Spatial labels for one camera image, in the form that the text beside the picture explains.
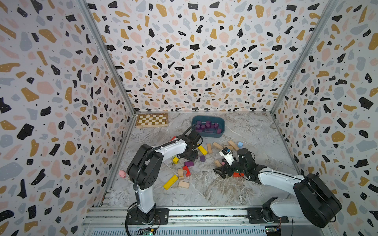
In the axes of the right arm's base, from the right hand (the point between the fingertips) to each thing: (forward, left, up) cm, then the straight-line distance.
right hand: (219, 165), depth 86 cm
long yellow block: (+13, +10, -4) cm, 17 cm away
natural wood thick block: (+16, 0, -5) cm, 17 cm away
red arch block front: (0, +20, -4) cm, 21 cm away
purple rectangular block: (+2, +18, -4) cm, 19 cm away
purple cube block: (+7, +10, -5) cm, 13 cm away
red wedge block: (-7, -8, +4) cm, 12 cm away
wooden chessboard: (+37, +55, -2) cm, 66 cm away
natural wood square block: (-10, +21, -5) cm, 23 cm away
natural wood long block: (+18, -11, -6) cm, 22 cm away
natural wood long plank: (+3, +1, -5) cm, 6 cm away
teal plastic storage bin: (+32, +6, -3) cm, 33 cm away
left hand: (+7, +16, -3) cm, 18 cm away
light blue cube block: (+17, -15, -4) cm, 23 cm away
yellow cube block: (+4, +27, -3) cm, 27 cm away
